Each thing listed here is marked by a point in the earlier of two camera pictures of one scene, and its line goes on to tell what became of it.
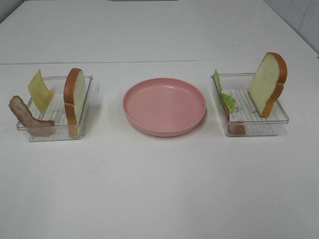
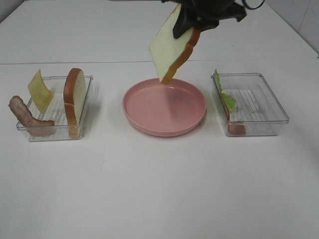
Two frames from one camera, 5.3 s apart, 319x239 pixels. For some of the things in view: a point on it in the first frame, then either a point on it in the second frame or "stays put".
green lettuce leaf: (229, 102) stays put
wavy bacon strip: (35, 127) stays put
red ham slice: (233, 128) stays put
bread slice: (268, 83) -> (168, 52)
